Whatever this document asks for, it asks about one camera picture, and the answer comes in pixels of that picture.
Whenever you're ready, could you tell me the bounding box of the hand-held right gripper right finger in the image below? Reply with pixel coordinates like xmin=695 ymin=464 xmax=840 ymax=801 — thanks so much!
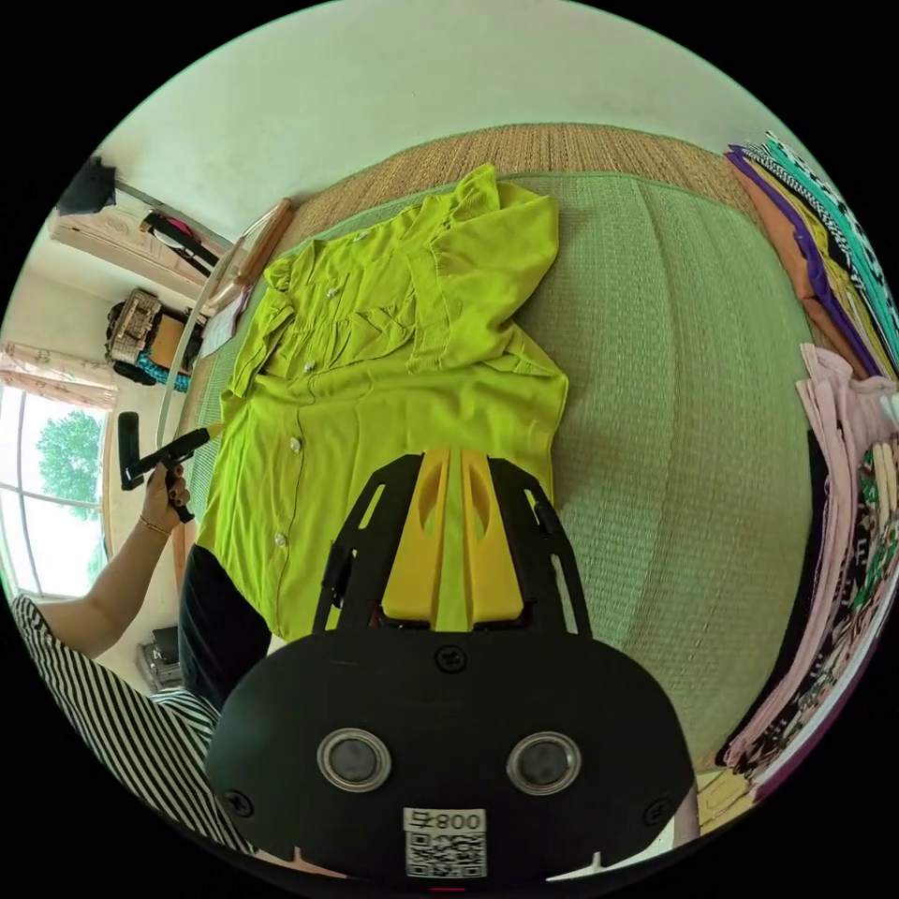
xmin=460 ymin=449 xmax=525 ymax=625

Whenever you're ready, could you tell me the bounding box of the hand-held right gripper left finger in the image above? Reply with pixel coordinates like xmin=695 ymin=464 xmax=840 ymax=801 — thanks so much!
xmin=381 ymin=449 xmax=451 ymax=624

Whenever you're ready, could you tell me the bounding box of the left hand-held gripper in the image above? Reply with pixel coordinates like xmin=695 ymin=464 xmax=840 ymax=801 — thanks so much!
xmin=120 ymin=422 xmax=227 ymax=525

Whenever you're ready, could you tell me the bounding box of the lime green short sleeve shirt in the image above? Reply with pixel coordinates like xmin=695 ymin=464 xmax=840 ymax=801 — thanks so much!
xmin=195 ymin=162 xmax=571 ymax=644

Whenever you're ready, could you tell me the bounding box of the person's left forearm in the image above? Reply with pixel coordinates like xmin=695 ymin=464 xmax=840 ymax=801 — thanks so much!
xmin=31 ymin=513 xmax=174 ymax=658

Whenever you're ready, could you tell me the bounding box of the person's left hand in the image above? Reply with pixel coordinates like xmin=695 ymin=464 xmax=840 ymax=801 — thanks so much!
xmin=142 ymin=462 xmax=193 ymax=529

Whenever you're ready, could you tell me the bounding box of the woven basket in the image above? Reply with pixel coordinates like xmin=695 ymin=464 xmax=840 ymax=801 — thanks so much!
xmin=105 ymin=288 xmax=161 ymax=366

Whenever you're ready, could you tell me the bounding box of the pink patterned curtain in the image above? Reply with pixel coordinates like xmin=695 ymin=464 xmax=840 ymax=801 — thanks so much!
xmin=0 ymin=342 xmax=119 ymax=410

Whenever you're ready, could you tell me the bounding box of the window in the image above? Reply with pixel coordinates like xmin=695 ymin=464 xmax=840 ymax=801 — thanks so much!
xmin=0 ymin=384 xmax=115 ymax=599

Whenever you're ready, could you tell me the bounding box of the wooden cupboard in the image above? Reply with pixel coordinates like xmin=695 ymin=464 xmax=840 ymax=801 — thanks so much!
xmin=47 ymin=195 xmax=234 ymax=300

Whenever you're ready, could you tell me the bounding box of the bed with green woven mat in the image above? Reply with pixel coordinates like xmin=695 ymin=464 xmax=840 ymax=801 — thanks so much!
xmin=184 ymin=123 xmax=876 ymax=777

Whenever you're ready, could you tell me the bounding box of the person's body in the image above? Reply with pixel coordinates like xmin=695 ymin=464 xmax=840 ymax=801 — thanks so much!
xmin=9 ymin=544 xmax=273 ymax=855

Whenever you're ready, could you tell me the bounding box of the pile of clothes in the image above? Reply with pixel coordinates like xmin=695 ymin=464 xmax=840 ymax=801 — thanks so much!
xmin=715 ymin=129 xmax=899 ymax=810

